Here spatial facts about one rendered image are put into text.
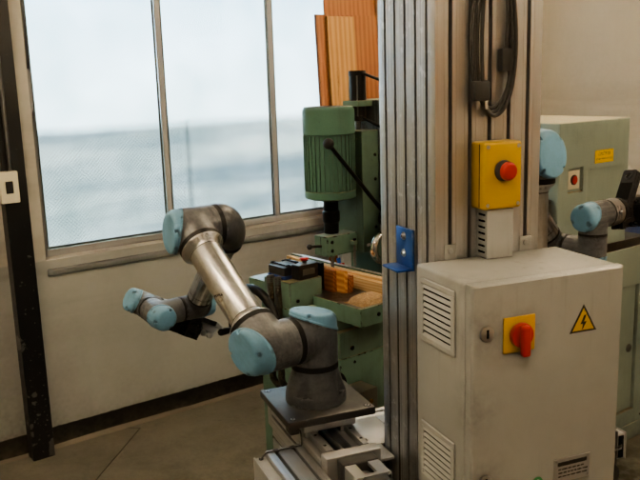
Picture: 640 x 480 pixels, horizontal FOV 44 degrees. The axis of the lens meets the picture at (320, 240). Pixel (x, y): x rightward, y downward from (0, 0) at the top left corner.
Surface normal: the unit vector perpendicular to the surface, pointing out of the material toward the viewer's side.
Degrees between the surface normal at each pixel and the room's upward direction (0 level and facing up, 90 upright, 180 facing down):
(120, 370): 90
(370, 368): 90
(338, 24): 86
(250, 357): 94
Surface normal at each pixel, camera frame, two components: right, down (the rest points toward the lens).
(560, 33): -0.80, 0.14
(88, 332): 0.60, 0.14
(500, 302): 0.37, 0.18
